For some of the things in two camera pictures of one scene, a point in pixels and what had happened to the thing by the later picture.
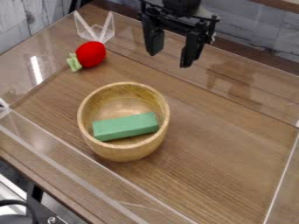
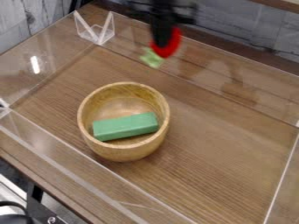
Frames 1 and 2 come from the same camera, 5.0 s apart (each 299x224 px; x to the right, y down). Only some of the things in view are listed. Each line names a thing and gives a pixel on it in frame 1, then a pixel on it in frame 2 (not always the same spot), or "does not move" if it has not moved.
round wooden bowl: (123, 120) does not move
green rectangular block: (126, 127) does not move
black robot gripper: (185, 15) -> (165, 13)
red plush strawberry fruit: (89, 55) -> (173, 45)
